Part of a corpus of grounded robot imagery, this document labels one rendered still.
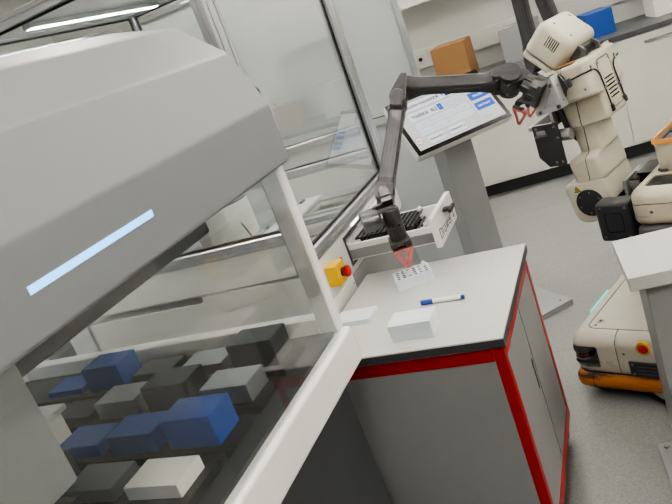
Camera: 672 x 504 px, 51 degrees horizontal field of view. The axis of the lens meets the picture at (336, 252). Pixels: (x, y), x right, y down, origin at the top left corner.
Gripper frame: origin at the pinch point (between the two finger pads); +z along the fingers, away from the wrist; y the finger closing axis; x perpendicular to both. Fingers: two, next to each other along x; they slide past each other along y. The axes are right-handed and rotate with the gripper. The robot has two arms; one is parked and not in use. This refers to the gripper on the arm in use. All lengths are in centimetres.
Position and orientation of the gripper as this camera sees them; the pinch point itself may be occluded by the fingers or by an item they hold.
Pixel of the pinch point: (407, 263)
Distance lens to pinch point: 231.2
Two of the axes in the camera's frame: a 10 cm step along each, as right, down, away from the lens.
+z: 3.2, 9.0, 2.8
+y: 0.6, 2.8, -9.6
